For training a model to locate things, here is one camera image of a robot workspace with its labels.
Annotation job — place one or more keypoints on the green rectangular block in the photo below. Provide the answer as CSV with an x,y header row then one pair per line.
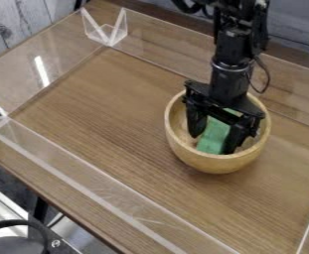
x,y
213,139

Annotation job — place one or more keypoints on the clear acrylic tray wall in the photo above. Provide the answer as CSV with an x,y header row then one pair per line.
x,y
82,138

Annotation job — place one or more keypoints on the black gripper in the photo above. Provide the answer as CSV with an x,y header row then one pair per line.
x,y
223,99

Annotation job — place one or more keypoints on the light wooden bowl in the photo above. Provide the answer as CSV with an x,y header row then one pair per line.
x,y
184,145

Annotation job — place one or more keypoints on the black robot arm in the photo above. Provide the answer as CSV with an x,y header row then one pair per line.
x,y
240,30

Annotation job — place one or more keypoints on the black metal bracket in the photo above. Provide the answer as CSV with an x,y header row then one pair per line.
x,y
49,218

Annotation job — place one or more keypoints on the clear acrylic corner bracket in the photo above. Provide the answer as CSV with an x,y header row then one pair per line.
x,y
105,34

